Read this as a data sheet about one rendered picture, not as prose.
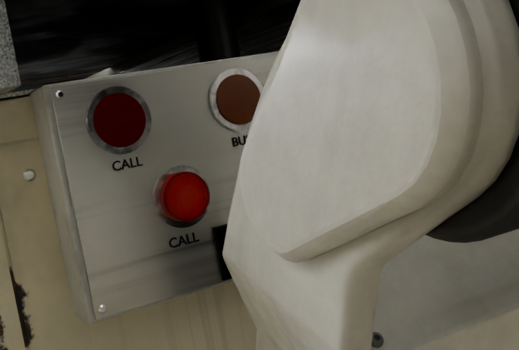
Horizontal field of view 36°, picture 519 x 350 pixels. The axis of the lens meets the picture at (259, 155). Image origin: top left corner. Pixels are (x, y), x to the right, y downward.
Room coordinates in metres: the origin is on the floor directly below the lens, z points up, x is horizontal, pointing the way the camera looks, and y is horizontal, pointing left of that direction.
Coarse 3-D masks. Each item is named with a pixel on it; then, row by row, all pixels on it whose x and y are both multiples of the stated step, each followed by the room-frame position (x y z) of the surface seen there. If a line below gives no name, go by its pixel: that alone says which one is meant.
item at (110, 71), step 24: (264, 0) 0.70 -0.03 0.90; (288, 0) 0.67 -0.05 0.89; (240, 24) 0.75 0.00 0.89; (264, 24) 0.71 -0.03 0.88; (288, 24) 0.68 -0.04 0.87; (168, 48) 0.90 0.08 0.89; (192, 48) 0.85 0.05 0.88; (240, 48) 0.76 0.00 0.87; (264, 48) 0.72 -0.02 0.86; (120, 72) 1.05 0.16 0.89
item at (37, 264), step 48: (192, 0) 0.60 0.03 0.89; (0, 96) 0.46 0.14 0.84; (0, 144) 0.46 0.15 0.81; (0, 192) 0.46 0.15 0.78; (48, 192) 0.47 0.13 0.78; (0, 240) 0.46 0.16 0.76; (48, 240) 0.47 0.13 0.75; (0, 288) 0.45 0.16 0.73; (48, 288) 0.46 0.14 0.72; (0, 336) 0.45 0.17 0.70; (48, 336) 0.46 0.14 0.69; (96, 336) 0.48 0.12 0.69; (144, 336) 0.49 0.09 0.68; (192, 336) 0.51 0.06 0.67; (240, 336) 0.52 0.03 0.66
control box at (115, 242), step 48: (48, 96) 0.45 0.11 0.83; (96, 96) 0.46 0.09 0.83; (144, 96) 0.47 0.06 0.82; (192, 96) 0.49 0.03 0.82; (48, 144) 0.46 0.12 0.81; (96, 144) 0.46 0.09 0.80; (144, 144) 0.47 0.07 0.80; (192, 144) 0.48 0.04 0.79; (240, 144) 0.50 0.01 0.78; (96, 192) 0.45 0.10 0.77; (144, 192) 0.47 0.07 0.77; (96, 240) 0.45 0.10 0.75; (144, 240) 0.46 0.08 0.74; (192, 240) 0.48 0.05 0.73; (96, 288) 0.45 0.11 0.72; (144, 288) 0.46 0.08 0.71; (192, 288) 0.48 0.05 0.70
